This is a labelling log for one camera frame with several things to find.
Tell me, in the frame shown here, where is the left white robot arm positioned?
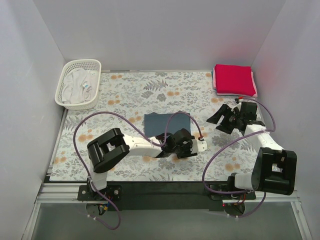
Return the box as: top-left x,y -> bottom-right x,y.
87,128 -> 207,200

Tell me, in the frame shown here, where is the pink folded t shirt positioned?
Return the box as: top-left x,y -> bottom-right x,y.
212,66 -> 258,98

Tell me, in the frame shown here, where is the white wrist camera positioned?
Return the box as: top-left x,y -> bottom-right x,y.
193,139 -> 208,153
232,99 -> 243,114

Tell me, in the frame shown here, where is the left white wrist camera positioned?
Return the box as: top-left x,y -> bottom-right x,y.
193,139 -> 208,153

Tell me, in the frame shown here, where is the floral patterned table mat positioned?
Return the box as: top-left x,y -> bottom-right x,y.
49,70 -> 281,183

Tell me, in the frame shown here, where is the white plastic laundry basket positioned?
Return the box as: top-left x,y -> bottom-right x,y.
54,59 -> 102,110

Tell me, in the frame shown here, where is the red folded t shirt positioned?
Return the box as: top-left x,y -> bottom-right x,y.
214,63 -> 257,97

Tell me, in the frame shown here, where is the white t shirt in basket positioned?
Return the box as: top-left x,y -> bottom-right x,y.
61,67 -> 99,105

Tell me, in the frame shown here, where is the blue grey t shirt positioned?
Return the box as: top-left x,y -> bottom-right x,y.
144,112 -> 191,137

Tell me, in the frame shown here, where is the aluminium frame rail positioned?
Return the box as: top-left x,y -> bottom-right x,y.
25,182 -> 312,240

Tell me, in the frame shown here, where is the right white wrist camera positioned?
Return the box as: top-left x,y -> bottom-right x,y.
232,99 -> 243,114

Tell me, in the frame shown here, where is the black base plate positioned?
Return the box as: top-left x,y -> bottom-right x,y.
76,179 -> 256,211

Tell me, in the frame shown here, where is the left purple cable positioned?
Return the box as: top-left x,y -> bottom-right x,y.
74,111 -> 204,230

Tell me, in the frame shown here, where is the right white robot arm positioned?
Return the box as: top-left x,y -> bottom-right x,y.
204,97 -> 297,199

